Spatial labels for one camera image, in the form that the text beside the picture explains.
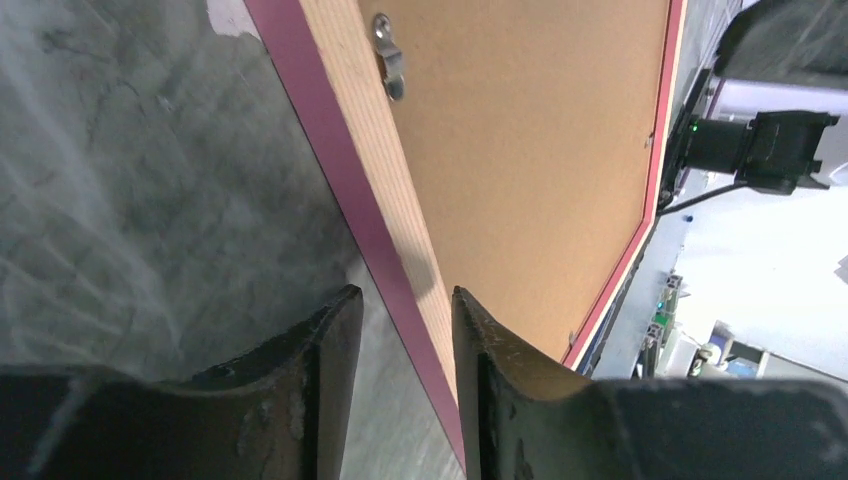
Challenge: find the silver metal turn clip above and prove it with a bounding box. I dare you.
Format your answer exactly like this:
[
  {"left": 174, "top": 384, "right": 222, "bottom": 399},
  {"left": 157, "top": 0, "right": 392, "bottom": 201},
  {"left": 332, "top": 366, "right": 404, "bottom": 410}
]
[{"left": 372, "top": 12, "right": 405, "bottom": 101}]

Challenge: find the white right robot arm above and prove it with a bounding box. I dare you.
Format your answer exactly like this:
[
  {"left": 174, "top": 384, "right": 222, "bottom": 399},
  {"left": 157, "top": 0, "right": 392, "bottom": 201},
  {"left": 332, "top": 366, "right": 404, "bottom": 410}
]
[{"left": 657, "top": 1, "right": 847, "bottom": 216}]

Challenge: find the brown backing board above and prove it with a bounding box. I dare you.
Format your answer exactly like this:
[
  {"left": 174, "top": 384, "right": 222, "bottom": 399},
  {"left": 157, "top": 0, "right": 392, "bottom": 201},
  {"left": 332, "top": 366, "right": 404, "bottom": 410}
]
[{"left": 359, "top": 1, "right": 682, "bottom": 360}]

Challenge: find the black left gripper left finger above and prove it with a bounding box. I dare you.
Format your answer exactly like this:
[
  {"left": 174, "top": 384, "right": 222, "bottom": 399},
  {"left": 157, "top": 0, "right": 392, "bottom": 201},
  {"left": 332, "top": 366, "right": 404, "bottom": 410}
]
[{"left": 1, "top": 285, "right": 363, "bottom": 479}]

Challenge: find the pink wooden picture frame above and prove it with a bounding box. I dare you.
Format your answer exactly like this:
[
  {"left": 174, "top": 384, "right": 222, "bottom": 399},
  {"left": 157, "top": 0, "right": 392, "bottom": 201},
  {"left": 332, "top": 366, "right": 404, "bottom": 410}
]
[{"left": 247, "top": 1, "right": 687, "bottom": 460}]

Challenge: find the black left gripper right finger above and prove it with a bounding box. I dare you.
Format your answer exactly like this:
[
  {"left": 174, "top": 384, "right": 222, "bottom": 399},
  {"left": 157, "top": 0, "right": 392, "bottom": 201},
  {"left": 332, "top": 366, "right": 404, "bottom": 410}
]
[{"left": 452, "top": 287, "right": 847, "bottom": 479}]

